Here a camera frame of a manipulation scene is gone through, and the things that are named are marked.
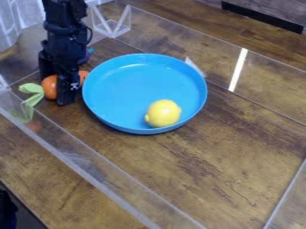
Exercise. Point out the white grid curtain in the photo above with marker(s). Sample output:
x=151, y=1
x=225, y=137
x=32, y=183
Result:
x=17, y=15

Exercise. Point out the yellow toy lemon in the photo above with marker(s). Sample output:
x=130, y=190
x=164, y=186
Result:
x=163, y=113

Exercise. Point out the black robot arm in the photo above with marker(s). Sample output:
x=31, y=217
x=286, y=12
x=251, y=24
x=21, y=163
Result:
x=66, y=13

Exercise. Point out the purple toy eggplant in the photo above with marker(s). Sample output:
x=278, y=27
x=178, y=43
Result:
x=90, y=51

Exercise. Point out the clear acrylic enclosure wall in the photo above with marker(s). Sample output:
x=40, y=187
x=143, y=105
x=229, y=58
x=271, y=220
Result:
x=226, y=172

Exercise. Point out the orange toy carrot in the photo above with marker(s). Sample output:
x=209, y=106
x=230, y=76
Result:
x=39, y=91

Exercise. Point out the blue round tray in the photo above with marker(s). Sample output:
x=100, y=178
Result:
x=124, y=84

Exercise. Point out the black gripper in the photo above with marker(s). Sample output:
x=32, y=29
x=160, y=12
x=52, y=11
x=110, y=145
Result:
x=63, y=48

